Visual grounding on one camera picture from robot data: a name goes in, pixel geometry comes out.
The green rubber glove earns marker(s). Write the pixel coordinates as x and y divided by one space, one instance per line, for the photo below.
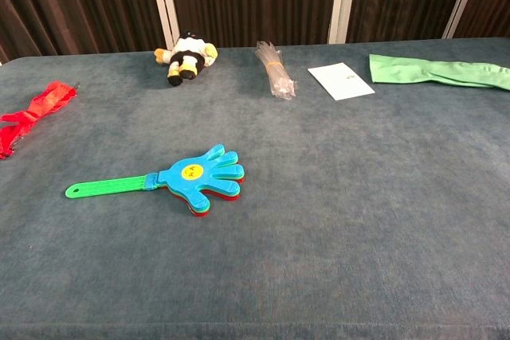
406 69

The clear plastic straw bundle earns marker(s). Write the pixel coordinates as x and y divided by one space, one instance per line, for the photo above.
275 69

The white paper card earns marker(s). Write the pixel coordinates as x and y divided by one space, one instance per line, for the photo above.
340 81

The blue hand-shaped clapper toy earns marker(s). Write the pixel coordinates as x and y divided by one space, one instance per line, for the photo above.
199 186

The red crumpled ribbon cloth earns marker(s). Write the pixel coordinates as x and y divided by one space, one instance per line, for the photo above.
38 111

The plush doll white shirt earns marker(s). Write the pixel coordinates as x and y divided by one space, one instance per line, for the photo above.
187 57

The blue-grey tablecloth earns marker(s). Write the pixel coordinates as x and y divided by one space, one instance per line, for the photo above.
318 196

